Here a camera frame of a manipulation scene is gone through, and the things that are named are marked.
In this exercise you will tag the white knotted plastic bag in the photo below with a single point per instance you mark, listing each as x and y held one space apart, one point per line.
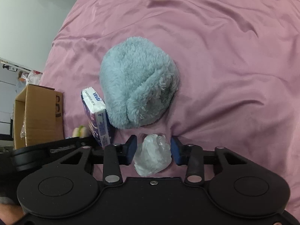
31 76

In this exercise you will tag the clear plastic wrapping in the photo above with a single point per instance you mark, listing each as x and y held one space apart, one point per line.
22 130

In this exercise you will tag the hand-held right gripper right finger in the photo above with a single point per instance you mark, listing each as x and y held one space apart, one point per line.
174 150

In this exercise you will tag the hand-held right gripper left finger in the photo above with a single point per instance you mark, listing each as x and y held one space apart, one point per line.
131 150

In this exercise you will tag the white cabinet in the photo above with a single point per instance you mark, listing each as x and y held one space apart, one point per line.
5 98

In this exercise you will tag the blue white tissue pack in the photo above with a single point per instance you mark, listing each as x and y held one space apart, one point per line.
97 114

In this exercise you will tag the brown cardboard box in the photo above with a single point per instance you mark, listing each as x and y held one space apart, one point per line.
37 117

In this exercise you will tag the pale yellow green soft object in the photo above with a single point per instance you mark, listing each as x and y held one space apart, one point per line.
80 131

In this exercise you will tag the light blue fluffy hat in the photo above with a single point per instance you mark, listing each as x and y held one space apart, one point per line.
138 82

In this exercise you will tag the pink bed sheet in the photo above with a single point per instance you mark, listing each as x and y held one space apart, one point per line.
222 63

